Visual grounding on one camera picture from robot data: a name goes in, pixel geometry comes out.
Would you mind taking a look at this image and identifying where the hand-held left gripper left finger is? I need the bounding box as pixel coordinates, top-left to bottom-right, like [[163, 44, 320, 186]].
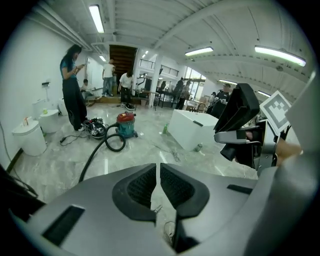
[[9, 162, 176, 256]]

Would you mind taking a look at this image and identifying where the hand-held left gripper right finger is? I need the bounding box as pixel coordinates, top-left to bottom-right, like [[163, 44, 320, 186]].
[[159, 162, 260, 256]]

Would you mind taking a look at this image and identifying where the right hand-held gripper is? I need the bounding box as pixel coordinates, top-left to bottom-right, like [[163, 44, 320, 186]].
[[214, 89, 293, 176]]

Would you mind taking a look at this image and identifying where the black vacuum nozzle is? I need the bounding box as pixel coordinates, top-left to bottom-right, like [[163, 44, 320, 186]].
[[213, 83, 261, 168]]

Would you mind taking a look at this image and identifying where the red and teal vacuum cleaner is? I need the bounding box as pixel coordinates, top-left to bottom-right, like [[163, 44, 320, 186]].
[[115, 111, 139, 139]]

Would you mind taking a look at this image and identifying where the person's right hand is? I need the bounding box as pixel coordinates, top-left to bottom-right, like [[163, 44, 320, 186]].
[[275, 138, 304, 167]]

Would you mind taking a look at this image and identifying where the white bathtub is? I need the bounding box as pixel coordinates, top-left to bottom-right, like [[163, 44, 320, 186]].
[[167, 108, 220, 151]]

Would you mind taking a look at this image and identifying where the black shelf table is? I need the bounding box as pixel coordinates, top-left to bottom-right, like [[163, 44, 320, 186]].
[[157, 89, 181, 109]]

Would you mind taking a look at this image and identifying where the pile of black equipment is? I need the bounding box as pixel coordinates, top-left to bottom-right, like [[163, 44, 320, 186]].
[[83, 117, 109, 140]]

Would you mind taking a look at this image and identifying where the white toilet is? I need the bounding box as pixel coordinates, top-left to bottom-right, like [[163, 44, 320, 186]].
[[11, 119, 48, 157], [58, 97, 69, 116], [32, 98, 60, 134]]

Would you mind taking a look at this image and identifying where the brown wooden staircase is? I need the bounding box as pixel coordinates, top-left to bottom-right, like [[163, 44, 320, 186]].
[[108, 44, 139, 76]]

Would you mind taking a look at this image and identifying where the black vacuum hose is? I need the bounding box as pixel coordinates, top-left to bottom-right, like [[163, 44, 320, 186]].
[[78, 124, 127, 183]]

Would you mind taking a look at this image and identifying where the black floor cable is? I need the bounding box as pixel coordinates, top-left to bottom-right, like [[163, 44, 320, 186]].
[[59, 134, 86, 147]]

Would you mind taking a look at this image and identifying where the metal frame table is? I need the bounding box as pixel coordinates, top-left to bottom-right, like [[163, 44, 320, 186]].
[[132, 88, 160, 109]]

